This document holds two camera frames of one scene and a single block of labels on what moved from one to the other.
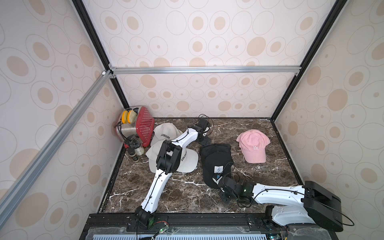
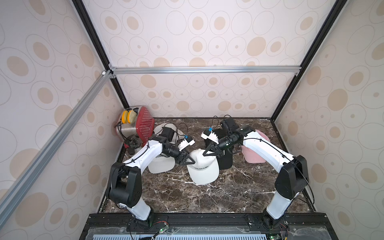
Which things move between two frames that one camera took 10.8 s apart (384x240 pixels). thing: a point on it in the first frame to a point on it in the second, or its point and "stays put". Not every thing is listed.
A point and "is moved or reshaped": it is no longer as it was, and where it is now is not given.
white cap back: x=164 y=131 stays put
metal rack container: x=126 y=126 stays put
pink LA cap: x=253 y=143 stays put
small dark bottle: x=132 y=153 stays put
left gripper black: x=204 y=142 to x=181 y=160
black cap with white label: x=217 y=165 is moved or reshaped
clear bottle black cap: x=134 y=141 stays put
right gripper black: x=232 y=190 to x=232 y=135
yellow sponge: x=130 y=117 stays put
